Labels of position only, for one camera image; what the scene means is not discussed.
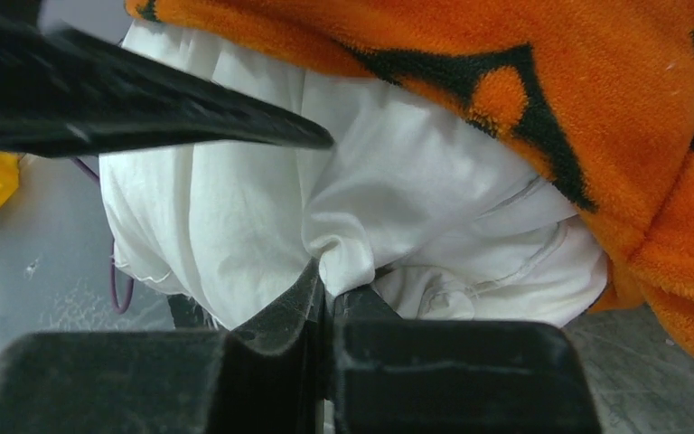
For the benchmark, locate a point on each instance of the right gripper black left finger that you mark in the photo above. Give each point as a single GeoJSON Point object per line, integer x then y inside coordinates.
{"type": "Point", "coordinates": [257, 378]}

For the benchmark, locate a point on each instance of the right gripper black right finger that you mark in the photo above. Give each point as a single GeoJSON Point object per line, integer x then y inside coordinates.
{"type": "Point", "coordinates": [395, 375]}

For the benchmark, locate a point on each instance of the white pillow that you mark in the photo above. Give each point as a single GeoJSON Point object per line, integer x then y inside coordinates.
{"type": "Point", "coordinates": [444, 221]}

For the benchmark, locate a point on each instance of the orange patterned pillowcase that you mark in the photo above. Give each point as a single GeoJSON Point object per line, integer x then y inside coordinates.
{"type": "Point", "coordinates": [598, 96]}

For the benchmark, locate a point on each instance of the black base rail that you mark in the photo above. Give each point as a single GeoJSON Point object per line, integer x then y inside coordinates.
{"type": "Point", "coordinates": [66, 93]}

